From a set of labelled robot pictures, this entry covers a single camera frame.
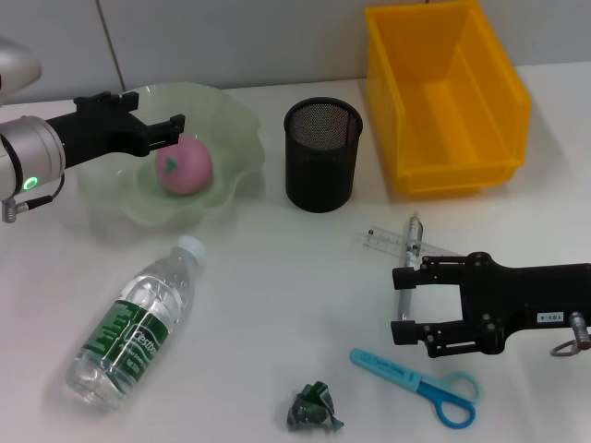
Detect silver pen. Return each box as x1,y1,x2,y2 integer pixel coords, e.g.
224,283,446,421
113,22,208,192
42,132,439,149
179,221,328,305
397,214,424,324

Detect clear plastic ruler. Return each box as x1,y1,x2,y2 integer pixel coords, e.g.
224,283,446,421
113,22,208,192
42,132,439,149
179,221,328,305
355,224,463,260

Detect yellow plastic bin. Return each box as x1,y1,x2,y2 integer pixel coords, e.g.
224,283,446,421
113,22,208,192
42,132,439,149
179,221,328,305
364,0,532,195

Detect pink peach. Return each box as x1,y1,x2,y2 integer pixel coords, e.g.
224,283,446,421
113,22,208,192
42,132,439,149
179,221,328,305
155,135,214,197

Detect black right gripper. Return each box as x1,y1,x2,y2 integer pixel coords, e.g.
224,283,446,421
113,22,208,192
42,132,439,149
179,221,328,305
391,251,591,359

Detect right gripper cable with plug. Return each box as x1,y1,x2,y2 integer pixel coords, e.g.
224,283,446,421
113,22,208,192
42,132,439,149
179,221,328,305
549,312,591,359

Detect black mesh pen holder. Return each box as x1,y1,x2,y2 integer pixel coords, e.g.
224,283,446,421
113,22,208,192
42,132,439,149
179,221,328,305
283,96,364,213

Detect gripper cable with plug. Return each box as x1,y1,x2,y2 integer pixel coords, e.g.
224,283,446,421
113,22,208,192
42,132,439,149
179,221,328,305
0,174,66,223
549,312,591,359

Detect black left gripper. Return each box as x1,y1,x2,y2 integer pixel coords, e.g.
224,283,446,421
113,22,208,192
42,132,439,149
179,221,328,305
45,91,187,168

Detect clear water bottle green label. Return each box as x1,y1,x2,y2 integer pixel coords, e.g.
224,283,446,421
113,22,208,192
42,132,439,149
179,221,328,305
64,234,207,414

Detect left gripper cable with plug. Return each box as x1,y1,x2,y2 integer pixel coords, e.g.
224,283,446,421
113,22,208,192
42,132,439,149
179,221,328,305
0,174,66,223

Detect green glass fruit plate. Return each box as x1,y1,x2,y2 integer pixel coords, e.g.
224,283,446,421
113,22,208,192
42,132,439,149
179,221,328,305
68,81,267,227

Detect green plastic wrapper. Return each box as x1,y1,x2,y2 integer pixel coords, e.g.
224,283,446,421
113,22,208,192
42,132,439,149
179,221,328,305
284,380,345,433

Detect blue scissors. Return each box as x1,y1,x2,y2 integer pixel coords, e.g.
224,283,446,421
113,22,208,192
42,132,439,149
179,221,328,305
349,348,485,429

